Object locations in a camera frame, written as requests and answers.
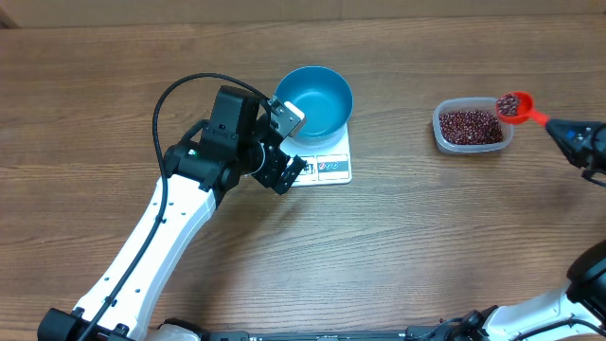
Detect orange scoop with blue handle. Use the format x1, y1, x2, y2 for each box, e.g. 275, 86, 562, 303
496, 91, 550, 127

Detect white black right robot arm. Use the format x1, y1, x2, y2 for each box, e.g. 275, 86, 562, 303
443, 119, 605, 340

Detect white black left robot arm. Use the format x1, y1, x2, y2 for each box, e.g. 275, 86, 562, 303
37, 85, 306, 341

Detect white digital kitchen scale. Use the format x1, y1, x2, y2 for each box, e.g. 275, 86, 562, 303
280, 124, 353, 188

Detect blue metal bowl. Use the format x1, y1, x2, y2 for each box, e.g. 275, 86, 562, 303
275, 65, 354, 144

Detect red beans in scoop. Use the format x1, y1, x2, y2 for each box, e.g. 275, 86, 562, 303
496, 93, 520, 117

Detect red beans in container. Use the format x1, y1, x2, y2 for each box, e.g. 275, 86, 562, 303
438, 110, 504, 145

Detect clear plastic container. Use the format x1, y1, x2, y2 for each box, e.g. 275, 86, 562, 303
432, 97, 514, 154

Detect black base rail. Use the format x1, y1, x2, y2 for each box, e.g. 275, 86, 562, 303
117, 310, 539, 341

